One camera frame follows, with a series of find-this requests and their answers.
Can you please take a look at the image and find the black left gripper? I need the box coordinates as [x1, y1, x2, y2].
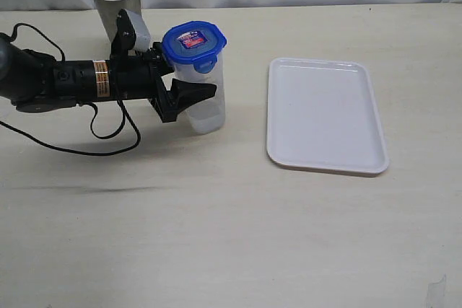
[108, 12, 217, 123]

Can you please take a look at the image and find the clear plastic tall container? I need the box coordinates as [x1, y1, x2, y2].
[173, 53, 225, 134]

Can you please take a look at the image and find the blue plastic snap lid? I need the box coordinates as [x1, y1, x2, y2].
[162, 21, 227, 74]

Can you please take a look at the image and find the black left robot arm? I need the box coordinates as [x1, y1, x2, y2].
[1, 9, 217, 123]

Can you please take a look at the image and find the white rectangular tray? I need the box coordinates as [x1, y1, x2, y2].
[266, 58, 389, 176]

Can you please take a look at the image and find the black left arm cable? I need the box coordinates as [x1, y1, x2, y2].
[0, 22, 141, 157]

